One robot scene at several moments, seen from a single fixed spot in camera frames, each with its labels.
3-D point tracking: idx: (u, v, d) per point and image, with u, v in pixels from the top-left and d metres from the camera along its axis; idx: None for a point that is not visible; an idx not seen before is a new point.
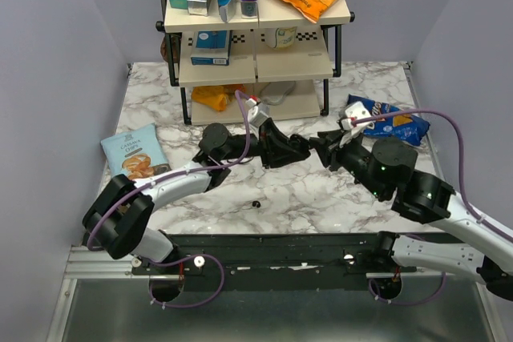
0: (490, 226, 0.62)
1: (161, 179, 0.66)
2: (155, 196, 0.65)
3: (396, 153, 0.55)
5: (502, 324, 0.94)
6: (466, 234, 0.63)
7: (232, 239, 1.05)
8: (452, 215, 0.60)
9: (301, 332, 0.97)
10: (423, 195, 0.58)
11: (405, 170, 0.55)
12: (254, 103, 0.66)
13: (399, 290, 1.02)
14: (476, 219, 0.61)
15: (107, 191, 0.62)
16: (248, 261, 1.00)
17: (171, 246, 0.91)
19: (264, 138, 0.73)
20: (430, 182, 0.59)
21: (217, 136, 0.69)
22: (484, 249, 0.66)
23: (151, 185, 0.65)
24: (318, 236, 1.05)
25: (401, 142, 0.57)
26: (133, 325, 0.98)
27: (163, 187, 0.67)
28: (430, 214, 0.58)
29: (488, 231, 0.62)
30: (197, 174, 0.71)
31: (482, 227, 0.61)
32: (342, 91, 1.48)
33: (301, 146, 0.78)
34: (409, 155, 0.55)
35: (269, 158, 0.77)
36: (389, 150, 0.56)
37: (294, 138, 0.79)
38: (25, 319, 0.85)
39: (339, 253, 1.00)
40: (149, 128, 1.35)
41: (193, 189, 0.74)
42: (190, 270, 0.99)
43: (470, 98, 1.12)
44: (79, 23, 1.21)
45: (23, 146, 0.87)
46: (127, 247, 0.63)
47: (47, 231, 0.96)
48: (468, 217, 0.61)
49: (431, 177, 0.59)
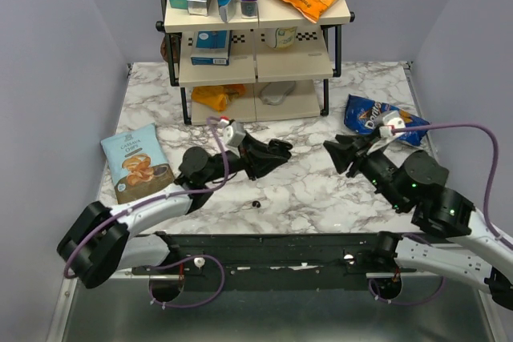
0: (506, 243, 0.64)
1: (138, 206, 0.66)
2: (132, 224, 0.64)
3: (428, 172, 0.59)
5: (502, 324, 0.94)
6: (483, 251, 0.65)
7: (232, 239, 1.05)
8: (472, 231, 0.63)
9: (301, 331, 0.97)
10: (446, 211, 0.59)
11: (436, 190, 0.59)
12: (227, 123, 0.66)
13: (399, 290, 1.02)
14: (494, 237, 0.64)
15: (83, 218, 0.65)
16: (248, 261, 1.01)
17: (167, 251, 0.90)
19: (245, 154, 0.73)
20: (450, 198, 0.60)
21: (196, 161, 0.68)
22: (498, 266, 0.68)
23: (127, 212, 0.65)
24: (318, 236, 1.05)
25: (434, 160, 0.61)
26: (133, 325, 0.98)
27: (141, 214, 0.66)
28: (451, 231, 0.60)
29: (505, 249, 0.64)
30: (177, 197, 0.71)
31: (498, 243, 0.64)
32: (342, 91, 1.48)
33: (282, 150, 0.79)
34: (440, 175, 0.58)
35: (254, 170, 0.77)
36: (423, 168, 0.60)
37: (273, 143, 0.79)
38: (25, 319, 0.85)
39: (338, 253, 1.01)
40: (149, 128, 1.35)
41: (173, 212, 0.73)
42: (190, 271, 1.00)
43: (470, 98, 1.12)
44: (79, 23, 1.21)
45: (23, 147, 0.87)
46: (101, 274, 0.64)
47: (48, 231, 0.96)
48: (485, 233, 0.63)
49: (453, 193, 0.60)
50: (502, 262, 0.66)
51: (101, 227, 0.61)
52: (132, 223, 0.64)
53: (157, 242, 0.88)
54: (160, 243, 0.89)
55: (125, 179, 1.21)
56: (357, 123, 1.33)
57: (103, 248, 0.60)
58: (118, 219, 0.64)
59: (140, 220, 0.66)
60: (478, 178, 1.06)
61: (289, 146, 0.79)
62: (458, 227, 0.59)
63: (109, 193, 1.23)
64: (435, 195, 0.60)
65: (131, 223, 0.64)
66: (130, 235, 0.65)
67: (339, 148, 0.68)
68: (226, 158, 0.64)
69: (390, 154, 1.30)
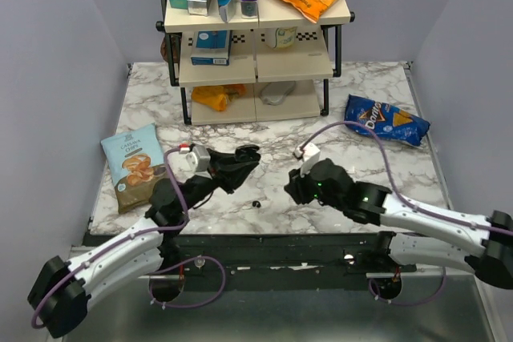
0: (426, 212, 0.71)
1: (96, 256, 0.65)
2: (91, 277, 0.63)
3: (325, 170, 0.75)
5: (502, 325, 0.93)
6: (413, 225, 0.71)
7: (232, 239, 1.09)
8: (388, 210, 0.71)
9: (302, 332, 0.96)
10: (361, 200, 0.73)
11: (335, 183, 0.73)
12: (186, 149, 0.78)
13: (398, 290, 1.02)
14: (412, 209, 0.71)
15: (43, 272, 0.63)
16: (248, 261, 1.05)
17: (159, 259, 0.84)
19: (216, 173, 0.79)
20: (372, 190, 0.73)
21: (166, 193, 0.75)
22: (444, 239, 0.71)
23: (85, 266, 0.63)
24: (318, 236, 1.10)
25: (330, 162, 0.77)
26: (133, 325, 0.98)
27: (101, 263, 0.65)
28: (373, 216, 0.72)
29: (427, 217, 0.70)
30: (144, 235, 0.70)
31: (418, 214, 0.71)
32: (343, 91, 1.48)
33: (250, 153, 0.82)
34: (335, 170, 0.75)
35: (231, 184, 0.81)
36: (321, 169, 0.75)
37: (240, 152, 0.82)
38: (24, 319, 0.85)
39: (339, 252, 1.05)
40: (149, 128, 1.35)
41: (145, 249, 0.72)
42: (190, 270, 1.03)
43: (470, 98, 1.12)
44: (78, 22, 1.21)
45: (23, 146, 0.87)
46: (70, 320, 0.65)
47: (47, 231, 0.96)
48: (401, 207, 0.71)
49: (374, 187, 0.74)
50: (437, 231, 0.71)
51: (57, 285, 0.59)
52: (91, 277, 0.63)
53: (149, 254, 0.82)
54: (153, 254, 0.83)
55: (125, 179, 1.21)
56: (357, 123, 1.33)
57: (64, 304, 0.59)
58: (74, 274, 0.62)
59: (101, 271, 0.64)
60: (478, 178, 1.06)
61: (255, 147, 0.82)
62: (372, 209, 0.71)
63: (109, 193, 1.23)
64: (339, 187, 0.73)
65: (89, 278, 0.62)
66: (93, 286, 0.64)
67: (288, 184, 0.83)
68: (175, 183, 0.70)
69: (390, 154, 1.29)
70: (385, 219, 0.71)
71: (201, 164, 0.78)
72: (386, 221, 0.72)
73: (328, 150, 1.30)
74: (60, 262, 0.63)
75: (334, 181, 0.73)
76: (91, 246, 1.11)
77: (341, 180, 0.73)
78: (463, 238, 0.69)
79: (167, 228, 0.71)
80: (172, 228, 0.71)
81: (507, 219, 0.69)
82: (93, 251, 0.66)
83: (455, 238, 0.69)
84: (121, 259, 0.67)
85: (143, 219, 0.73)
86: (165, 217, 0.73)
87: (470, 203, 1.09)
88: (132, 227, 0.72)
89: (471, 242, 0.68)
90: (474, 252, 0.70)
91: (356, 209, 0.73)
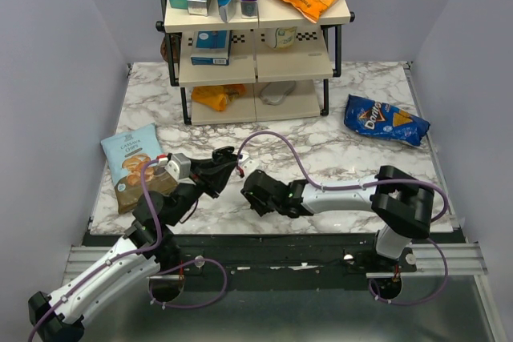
0: (332, 187, 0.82)
1: (73, 290, 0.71)
2: (70, 309, 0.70)
3: (251, 180, 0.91)
5: (502, 323, 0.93)
6: (328, 203, 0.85)
7: (232, 239, 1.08)
8: (305, 197, 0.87)
9: (301, 331, 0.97)
10: (288, 196, 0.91)
11: (260, 187, 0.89)
12: (166, 160, 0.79)
13: (399, 290, 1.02)
14: (320, 189, 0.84)
15: (30, 304, 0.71)
16: (248, 261, 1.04)
17: (155, 265, 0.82)
19: (199, 179, 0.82)
20: (297, 187, 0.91)
21: (143, 212, 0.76)
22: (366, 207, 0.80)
23: (62, 302, 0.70)
24: (318, 236, 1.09)
25: (257, 170, 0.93)
26: (134, 324, 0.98)
27: (79, 295, 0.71)
28: (301, 209, 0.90)
29: (332, 191, 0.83)
30: (123, 259, 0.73)
31: (326, 192, 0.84)
32: (342, 91, 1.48)
33: (228, 154, 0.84)
34: (255, 178, 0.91)
35: (215, 187, 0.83)
36: (248, 181, 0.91)
37: (216, 154, 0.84)
38: (23, 318, 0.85)
39: (339, 252, 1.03)
40: (149, 128, 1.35)
41: (127, 269, 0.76)
42: (190, 271, 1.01)
43: (470, 98, 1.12)
44: (79, 23, 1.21)
45: (24, 146, 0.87)
46: None
47: (47, 231, 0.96)
48: (313, 191, 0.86)
49: (300, 183, 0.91)
50: (345, 202, 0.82)
51: (38, 323, 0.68)
52: (70, 310, 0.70)
53: (144, 263, 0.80)
54: (148, 260, 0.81)
55: (125, 179, 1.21)
56: (357, 123, 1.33)
57: (49, 337, 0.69)
58: (54, 310, 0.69)
59: (80, 302, 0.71)
60: (478, 178, 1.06)
61: (231, 148, 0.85)
62: (297, 203, 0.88)
63: (109, 193, 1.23)
64: (267, 191, 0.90)
65: (67, 311, 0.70)
66: (77, 315, 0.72)
67: (255, 204, 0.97)
68: (150, 198, 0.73)
69: (390, 154, 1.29)
70: (306, 205, 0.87)
71: (187, 173, 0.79)
72: (310, 207, 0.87)
73: (328, 150, 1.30)
74: (41, 298, 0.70)
75: (260, 187, 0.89)
76: (91, 246, 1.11)
77: (264, 184, 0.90)
78: (359, 199, 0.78)
79: (143, 250, 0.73)
80: (146, 249, 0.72)
81: (394, 170, 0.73)
82: (72, 283, 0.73)
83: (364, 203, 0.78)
84: (98, 287, 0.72)
85: (123, 239, 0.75)
86: (148, 233, 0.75)
87: (470, 203, 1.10)
88: (112, 251, 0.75)
89: (365, 201, 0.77)
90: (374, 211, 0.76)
91: (288, 206, 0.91)
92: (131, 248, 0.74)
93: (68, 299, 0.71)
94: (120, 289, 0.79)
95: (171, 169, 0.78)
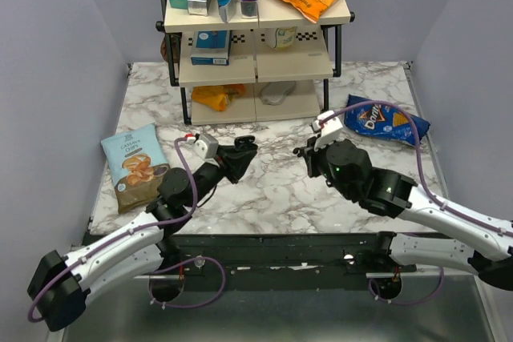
0: (455, 211, 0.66)
1: (94, 251, 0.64)
2: (86, 274, 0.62)
3: (349, 154, 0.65)
5: (502, 323, 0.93)
6: (434, 223, 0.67)
7: (232, 239, 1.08)
8: (414, 205, 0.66)
9: (301, 331, 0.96)
10: (383, 190, 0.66)
11: (357, 169, 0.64)
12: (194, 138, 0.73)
13: (399, 290, 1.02)
14: (439, 207, 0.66)
15: (41, 268, 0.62)
16: (247, 261, 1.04)
17: (159, 259, 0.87)
19: (222, 161, 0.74)
20: (392, 180, 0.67)
21: (177, 182, 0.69)
22: (478, 247, 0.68)
23: (82, 263, 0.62)
24: (318, 236, 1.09)
25: (352, 146, 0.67)
26: (134, 324, 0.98)
27: (98, 259, 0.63)
28: (393, 207, 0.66)
29: (453, 216, 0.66)
30: (144, 231, 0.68)
31: (446, 214, 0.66)
32: (342, 91, 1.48)
33: (249, 143, 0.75)
34: (357, 155, 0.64)
35: (235, 174, 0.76)
36: (345, 148, 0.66)
37: (239, 140, 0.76)
38: (24, 317, 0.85)
39: (339, 252, 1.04)
40: (149, 128, 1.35)
41: (145, 245, 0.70)
42: (191, 270, 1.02)
43: (470, 98, 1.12)
44: (79, 22, 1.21)
45: (24, 147, 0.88)
46: (66, 317, 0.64)
47: (47, 230, 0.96)
48: (428, 204, 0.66)
49: (394, 175, 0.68)
50: (461, 234, 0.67)
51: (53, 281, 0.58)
52: (88, 273, 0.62)
53: (149, 251, 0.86)
54: (152, 254, 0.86)
55: (125, 179, 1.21)
56: (357, 124, 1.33)
57: (61, 301, 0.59)
58: (70, 270, 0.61)
59: (98, 267, 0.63)
60: (478, 177, 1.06)
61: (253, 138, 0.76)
62: (392, 199, 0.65)
63: (109, 193, 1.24)
64: (361, 174, 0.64)
65: (85, 274, 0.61)
66: (88, 283, 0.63)
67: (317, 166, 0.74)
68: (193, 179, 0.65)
69: (389, 154, 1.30)
70: (409, 213, 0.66)
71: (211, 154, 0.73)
72: (408, 215, 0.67)
73: None
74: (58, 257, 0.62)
75: (358, 168, 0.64)
76: None
77: (365, 165, 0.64)
78: (489, 243, 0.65)
79: (168, 223, 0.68)
80: (168, 222, 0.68)
81: None
82: (90, 246, 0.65)
83: (488, 244, 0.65)
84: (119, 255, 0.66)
85: (145, 212, 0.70)
86: (167, 211, 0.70)
87: (469, 203, 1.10)
88: (133, 223, 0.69)
89: (497, 247, 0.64)
90: (498, 258, 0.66)
91: (375, 200, 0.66)
92: (154, 221, 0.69)
93: (87, 261, 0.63)
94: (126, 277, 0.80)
95: (199, 146, 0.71)
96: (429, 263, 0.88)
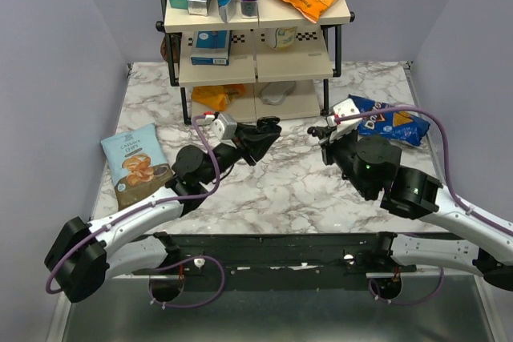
0: (480, 216, 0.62)
1: (119, 219, 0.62)
2: (110, 240, 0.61)
3: (383, 152, 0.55)
5: (502, 323, 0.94)
6: (456, 227, 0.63)
7: (232, 239, 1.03)
8: (440, 208, 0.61)
9: (301, 331, 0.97)
10: (409, 191, 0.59)
11: (390, 168, 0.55)
12: (212, 117, 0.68)
13: (399, 290, 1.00)
14: (465, 211, 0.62)
15: (63, 235, 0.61)
16: (248, 261, 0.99)
17: (164, 254, 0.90)
19: (240, 143, 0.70)
20: (416, 179, 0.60)
21: (191, 160, 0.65)
22: (494, 251, 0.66)
23: (107, 229, 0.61)
24: (319, 235, 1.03)
25: (384, 141, 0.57)
26: (134, 324, 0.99)
27: (122, 228, 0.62)
28: (419, 210, 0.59)
29: (477, 222, 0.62)
30: (166, 204, 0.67)
31: (470, 219, 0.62)
32: (342, 91, 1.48)
33: (272, 126, 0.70)
34: (391, 153, 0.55)
35: (253, 156, 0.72)
36: (375, 142, 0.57)
37: (261, 122, 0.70)
38: (24, 317, 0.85)
39: (339, 252, 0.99)
40: (149, 128, 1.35)
41: (164, 219, 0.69)
42: (190, 270, 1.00)
43: (470, 98, 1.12)
44: (79, 22, 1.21)
45: (24, 147, 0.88)
46: (86, 288, 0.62)
47: (47, 230, 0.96)
48: (454, 208, 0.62)
49: (418, 173, 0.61)
50: (481, 239, 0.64)
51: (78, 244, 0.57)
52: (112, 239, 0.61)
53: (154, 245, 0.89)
54: (159, 246, 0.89)
55: (125, 179, 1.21)
56: None
57: (84, 267, 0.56)
58: (95, 235, 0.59)
59: (122, 235, 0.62)
60: (478, 178, 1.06)
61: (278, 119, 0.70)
62: (419, 203, 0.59)
63: (109, 193, 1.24)
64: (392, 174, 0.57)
65: (110, 240, 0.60)
66: (111, 252, 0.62)
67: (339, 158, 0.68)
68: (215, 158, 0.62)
69: None
70: (434, 216, 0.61)
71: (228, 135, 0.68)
72: (432, 218, 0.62)
73: None
74: (82, 223, 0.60)
75: (391, 168, 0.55)
76: None
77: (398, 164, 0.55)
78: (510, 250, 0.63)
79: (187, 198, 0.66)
80: (187, 197, 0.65)
81: None
82: (114, 215, 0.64)
83: (508, 251, 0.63)
84: (142, 225, 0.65)
85: (163, 187, 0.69)
86: (183, 187, 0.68)
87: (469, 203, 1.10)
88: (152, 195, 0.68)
89: None
90: None
91: (401, 201, 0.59)
92: (173, 195, 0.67)
93: (111, 228, 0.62)
94: (131, 264, 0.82)
95: (216, 126, 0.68)
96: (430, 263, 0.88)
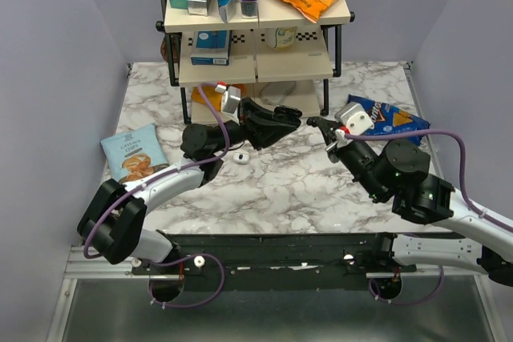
0: (493, 219, 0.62)
1: (152, 179, 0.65)
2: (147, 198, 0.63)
3: (412, 159, 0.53)
5: (502, 323, 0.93)
6: (468, 230, 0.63)
7: (232, 239, 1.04)
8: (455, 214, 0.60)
9: (301, 331, 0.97)
10: (425, 196, 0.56)
11: (419, 176, 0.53)
12: (223, 89, 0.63)
13: (399, 290, 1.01)
14: (478, 215, 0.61)
15: (98, 196, 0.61)
16: (247, 261, 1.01)
17: (169, 246, 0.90)
19: (245, 121, 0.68)
20: (430, 183, 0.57)
21: (196, 138, 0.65)
22: (501, 251, 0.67)
23: (142, 187, 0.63)
24: (318, 235, 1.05)
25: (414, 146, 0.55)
26: (134, 324, 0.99)
27: (155, 187, 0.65)
28: (434, 215, 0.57)
29: (489, 224, 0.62)
30: (189, 170, 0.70)
31: (483, 222, 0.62)
32: (342, 91, 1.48)
33: (291, 117, 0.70)
34: (422, 159, 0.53)
35: (260, 142, 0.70)
36: (406, 150, 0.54)
37: (280, 110, 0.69)
38: (25, 316, 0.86)
39: (339, 252, 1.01)
40: (149, 128, 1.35)
41: (187, 185, 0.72)
42: (190, 270, 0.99)
43: (470, 98, 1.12)
44: (79, 22, 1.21)
45: (24, 146, 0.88)
46: (124, 250, 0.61)
47: (47, 230, 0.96)
48: (468, 212, 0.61)
49: (430, 176, 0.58)
50: (491, 240, 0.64)
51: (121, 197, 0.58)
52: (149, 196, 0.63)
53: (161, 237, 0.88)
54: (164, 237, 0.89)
55: (125, 179, 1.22)
56: None
57: (127, 220, 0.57)
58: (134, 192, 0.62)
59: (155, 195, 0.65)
60: (477, 178, 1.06)
61: (298, 112, 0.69)
62: (435, 208, 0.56)
63: None
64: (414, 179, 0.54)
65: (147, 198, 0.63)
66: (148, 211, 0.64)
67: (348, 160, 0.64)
68: (226, 130, 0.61)
69: None
70: (449, 221, 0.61)
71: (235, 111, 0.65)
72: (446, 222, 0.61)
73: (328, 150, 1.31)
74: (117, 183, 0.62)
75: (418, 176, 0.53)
76: None
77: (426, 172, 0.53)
78: None
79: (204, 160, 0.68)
80: (207, 160, 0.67)
81: None
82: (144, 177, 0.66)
83: None
84: (171, 187, 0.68)
85: None
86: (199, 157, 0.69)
87: None
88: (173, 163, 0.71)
89: None
90: None
91: (417, 207, 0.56)
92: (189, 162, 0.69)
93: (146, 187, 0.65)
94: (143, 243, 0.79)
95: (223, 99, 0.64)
96: (430, 263, 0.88)
